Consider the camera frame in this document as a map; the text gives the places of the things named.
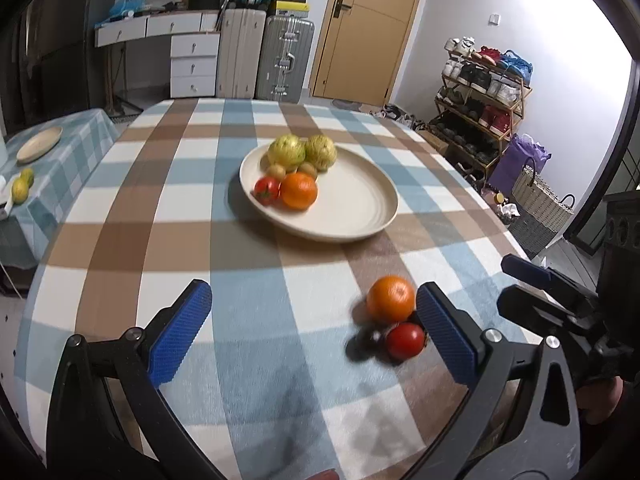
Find teal checked tablecloth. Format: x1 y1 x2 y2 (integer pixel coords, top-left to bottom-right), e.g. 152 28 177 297
0 108 121 268

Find blue fabric bag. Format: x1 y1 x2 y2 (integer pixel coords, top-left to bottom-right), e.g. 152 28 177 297
500 50 533 81

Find cardboard box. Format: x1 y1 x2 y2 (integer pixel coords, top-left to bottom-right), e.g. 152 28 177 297
417 130 451 156

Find yellow-green apple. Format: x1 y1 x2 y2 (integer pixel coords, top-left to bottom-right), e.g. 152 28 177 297
305 135 337 165
267 134 307 167

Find shoe rack with shoes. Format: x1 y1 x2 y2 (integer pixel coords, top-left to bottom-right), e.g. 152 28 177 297
430 36 526 171

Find person's right hand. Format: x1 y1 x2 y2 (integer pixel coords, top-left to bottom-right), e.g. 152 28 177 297
575 375 626 426

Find wooden door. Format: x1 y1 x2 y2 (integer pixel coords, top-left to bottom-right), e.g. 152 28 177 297
307 0 431 106

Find blue plastic bag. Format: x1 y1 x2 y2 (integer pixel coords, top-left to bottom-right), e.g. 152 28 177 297
107 0 146 18

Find silver suitcase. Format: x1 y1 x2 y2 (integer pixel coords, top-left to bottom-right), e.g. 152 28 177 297
255 15 316 103

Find yellow shoe box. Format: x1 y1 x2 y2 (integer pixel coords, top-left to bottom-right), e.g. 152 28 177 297
267 1 311 17

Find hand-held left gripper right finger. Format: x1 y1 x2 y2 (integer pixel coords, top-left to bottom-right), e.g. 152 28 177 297
400 281 583 480

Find pile of sneakers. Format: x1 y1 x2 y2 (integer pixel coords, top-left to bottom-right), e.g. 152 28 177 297
370 104 426 128

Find woven basket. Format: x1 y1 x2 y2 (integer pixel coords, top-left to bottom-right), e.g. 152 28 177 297
507 157 576 258

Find dark purple plum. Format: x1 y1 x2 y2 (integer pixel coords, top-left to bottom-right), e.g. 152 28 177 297
360 327 388 353

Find large cream plate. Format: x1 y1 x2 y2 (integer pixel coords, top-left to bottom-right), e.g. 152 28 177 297
238 141 399 242

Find purple bag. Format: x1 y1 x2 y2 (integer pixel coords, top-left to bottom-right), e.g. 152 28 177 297
487 133 551 198

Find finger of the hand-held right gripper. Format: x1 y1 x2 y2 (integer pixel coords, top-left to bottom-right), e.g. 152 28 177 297
497 285 598 348
501 254 598 313

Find beige suitcase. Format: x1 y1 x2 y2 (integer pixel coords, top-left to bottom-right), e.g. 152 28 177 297
216 7 267 100

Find white desk with drawers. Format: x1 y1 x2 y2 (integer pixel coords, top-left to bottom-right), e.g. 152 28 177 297
95 9 223 100

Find small wooden plate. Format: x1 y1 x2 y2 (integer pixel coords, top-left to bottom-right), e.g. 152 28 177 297
16 126 63 163

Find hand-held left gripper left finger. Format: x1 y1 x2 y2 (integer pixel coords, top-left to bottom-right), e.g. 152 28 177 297
46 279 231 480

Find orange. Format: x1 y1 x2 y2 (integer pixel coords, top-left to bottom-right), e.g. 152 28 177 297
279 172 319 211
366 275 417 324

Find grey refrigerator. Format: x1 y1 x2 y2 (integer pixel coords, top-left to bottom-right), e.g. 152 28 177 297
20 0 121 111

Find red tomato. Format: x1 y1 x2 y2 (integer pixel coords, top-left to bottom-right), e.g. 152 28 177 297
253 176 282 206
385 323 427 361

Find bamboo shoe rack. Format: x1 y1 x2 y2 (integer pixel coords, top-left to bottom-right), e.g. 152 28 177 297
427 45 533 181

